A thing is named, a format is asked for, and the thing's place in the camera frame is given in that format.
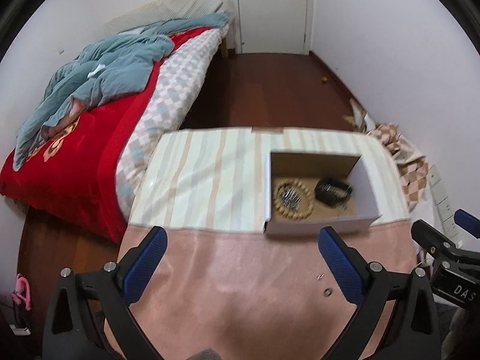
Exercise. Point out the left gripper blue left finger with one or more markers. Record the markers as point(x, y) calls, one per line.
point(140, 262)

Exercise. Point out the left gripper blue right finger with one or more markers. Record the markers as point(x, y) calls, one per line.
point(345, 264)

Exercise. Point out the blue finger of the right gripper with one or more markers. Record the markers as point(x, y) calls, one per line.
point(468, 222)

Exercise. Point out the white power strip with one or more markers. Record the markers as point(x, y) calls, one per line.
point(444, 207)

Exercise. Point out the black smart band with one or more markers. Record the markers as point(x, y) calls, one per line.
point(332, 192)

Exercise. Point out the brown checkered cloth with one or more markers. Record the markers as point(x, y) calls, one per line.
point(412, 165)

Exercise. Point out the pink striped table cloth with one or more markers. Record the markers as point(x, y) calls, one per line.
point(223, 284)

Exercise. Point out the open white cardboard box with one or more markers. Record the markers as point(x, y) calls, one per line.
point(306, 192)

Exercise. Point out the pink hanging item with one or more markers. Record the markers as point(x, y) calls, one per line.
point(21, 295)

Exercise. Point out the red bed cover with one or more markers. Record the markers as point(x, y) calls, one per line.
point(89, 174)

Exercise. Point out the bed with checkered mattress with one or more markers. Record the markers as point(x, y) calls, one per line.
point(83, 152)

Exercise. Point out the torn cardboard pieces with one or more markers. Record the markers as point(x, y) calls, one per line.
point(360, 120)

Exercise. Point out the teal blue blanket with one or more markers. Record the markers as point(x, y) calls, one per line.
point(117, 66)

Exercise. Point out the white door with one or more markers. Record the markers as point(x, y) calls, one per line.
point(273, 26)

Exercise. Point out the striped pillow at headboard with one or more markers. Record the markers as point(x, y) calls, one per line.
point(163, 10)

